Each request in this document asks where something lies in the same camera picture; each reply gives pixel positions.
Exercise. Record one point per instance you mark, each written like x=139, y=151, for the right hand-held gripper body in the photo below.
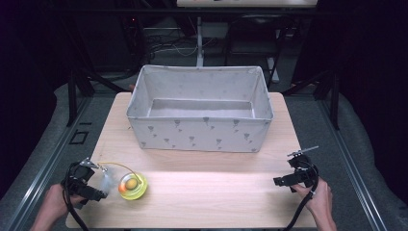
x=304, y=171

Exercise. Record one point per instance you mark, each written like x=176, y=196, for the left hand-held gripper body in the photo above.
x=78, y=176

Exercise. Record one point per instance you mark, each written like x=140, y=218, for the grey fabric storage box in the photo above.
x=198, y=136

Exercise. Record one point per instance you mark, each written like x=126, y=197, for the person's right hand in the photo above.
x=320, y=200

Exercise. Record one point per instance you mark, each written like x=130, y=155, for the person's left hand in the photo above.
x=54, y=202

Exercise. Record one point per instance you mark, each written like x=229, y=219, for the black office chair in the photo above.
x=253, y=35

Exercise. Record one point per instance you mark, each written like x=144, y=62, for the white desk leg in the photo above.
x=199, y=41

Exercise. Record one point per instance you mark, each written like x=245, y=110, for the aluminium rail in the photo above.
x=48, y=166
x=349, y=166

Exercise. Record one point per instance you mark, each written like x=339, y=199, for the black metal frame stand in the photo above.
x=335, y=102
x=72, y=96

